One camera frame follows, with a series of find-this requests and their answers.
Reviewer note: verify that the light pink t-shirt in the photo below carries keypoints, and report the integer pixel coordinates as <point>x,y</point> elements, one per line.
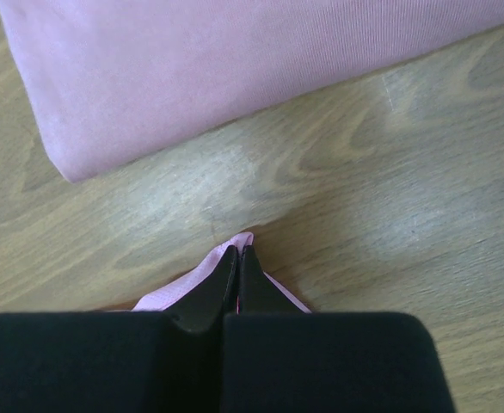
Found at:
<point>164,297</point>

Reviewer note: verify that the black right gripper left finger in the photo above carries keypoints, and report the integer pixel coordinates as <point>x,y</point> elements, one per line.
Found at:
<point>120,361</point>

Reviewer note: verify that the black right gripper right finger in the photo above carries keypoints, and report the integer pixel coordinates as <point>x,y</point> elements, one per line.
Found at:
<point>280,358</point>

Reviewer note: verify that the folded dusty pink t-shirt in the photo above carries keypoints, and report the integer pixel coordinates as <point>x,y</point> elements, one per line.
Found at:
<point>112,81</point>

